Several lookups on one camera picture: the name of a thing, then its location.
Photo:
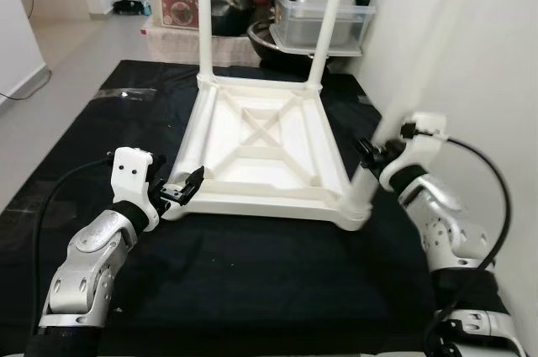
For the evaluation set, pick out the clear plastic container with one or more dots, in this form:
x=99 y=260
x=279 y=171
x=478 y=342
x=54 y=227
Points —
x=294 y=25

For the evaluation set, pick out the beige fabric bench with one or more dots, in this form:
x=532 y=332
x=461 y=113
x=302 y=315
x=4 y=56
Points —
x=176 y=44

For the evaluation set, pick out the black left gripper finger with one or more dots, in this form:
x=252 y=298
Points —
x=187 y=189

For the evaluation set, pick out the black tablecloth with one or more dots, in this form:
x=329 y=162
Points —
x=210 y=273

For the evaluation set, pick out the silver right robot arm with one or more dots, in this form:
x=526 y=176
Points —
x=445 y=223

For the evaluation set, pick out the clear tape strip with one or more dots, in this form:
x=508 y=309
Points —
x=126 y=93

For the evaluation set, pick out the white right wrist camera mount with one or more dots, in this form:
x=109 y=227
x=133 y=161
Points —
x=424 y=134

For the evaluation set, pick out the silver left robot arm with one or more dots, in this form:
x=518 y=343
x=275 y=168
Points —
x=84 y=265

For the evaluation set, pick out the white plastic table top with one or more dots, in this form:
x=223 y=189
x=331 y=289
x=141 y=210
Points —
x=252 y=164

